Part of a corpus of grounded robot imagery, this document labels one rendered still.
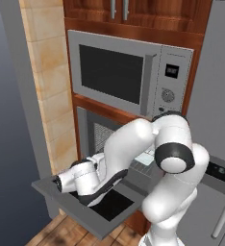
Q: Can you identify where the metal oven rack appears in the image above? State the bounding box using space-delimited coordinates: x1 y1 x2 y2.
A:
129 159 166 194

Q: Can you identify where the brown wooden appliance housing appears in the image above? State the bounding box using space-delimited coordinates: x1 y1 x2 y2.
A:
62 0 213 238

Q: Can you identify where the grey microwave door handle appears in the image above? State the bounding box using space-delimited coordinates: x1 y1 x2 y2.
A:
139 53 158 117

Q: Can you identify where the brown wooden cupboard door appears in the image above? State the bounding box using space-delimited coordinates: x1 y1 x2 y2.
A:
62 0 120 24
118 0 213 35

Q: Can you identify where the grey built-in oven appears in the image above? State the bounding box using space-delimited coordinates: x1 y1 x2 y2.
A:
76 106 166 197

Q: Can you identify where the grey oven door, black window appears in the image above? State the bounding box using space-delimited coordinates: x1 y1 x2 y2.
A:
31 172 149 241

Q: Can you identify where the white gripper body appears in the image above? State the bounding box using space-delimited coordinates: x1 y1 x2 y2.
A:
87 152 107 176

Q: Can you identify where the grey microwave oven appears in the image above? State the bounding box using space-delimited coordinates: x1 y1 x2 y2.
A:
67 29 195 120

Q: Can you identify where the grey cupboard door handle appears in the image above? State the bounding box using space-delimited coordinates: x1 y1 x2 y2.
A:
110 0 116 20
122 0 130 22

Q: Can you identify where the microwave door with dark window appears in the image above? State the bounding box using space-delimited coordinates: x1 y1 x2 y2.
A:
67 29 159 117

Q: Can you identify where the pale baked cake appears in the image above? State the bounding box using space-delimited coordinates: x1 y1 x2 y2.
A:
134 150 157 167

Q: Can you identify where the grey fridge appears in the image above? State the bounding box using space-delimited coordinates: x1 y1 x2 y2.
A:
176 0 225 246

